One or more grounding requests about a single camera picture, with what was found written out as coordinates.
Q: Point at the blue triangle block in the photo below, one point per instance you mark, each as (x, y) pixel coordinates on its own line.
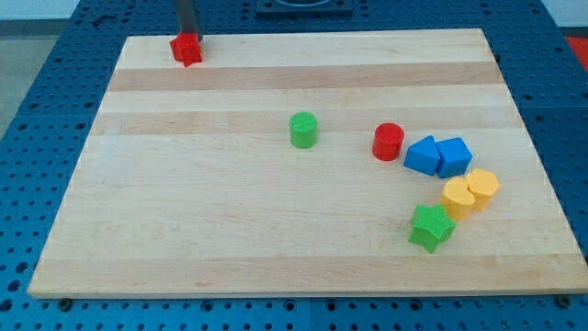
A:
(423, 156)

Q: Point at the blue cube block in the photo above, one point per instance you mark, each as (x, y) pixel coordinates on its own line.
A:
(455, 157)

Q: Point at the green cylinder block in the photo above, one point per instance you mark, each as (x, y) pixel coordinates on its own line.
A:
(303, 130)

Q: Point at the red cylinder block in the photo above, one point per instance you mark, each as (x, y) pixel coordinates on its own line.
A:
(388, 140)

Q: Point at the wooden board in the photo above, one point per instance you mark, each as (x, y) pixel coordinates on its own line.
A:
(188, 185)

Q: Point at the green star block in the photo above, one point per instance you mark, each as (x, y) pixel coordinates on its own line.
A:
(431, 226)

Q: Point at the red star block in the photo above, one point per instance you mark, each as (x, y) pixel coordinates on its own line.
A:
(186, 49)

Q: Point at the yellow heart block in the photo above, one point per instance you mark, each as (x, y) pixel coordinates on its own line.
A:
(457, 199)

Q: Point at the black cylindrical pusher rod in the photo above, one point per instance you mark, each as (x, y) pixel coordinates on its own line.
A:
(187, 17)

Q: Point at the yellow hexagon block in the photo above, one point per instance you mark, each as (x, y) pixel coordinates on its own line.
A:
(483, 185)

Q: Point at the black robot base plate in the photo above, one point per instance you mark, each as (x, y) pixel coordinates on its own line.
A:
(302, 7)

